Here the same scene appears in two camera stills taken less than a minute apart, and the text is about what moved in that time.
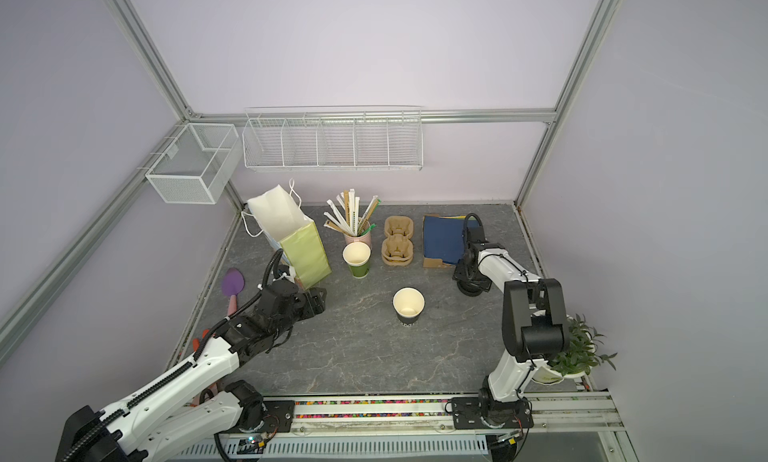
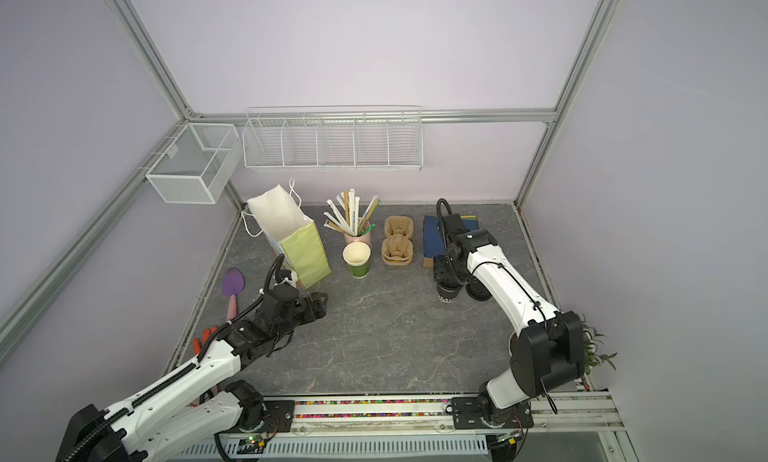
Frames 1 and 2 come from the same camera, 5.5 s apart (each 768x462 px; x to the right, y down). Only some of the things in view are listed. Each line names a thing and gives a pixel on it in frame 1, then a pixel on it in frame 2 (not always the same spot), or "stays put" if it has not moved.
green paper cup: [358, 254] stays put
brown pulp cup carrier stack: [397, 247] stays put
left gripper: [318, 301] stays put
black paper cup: [408, 302] to [447, 292]
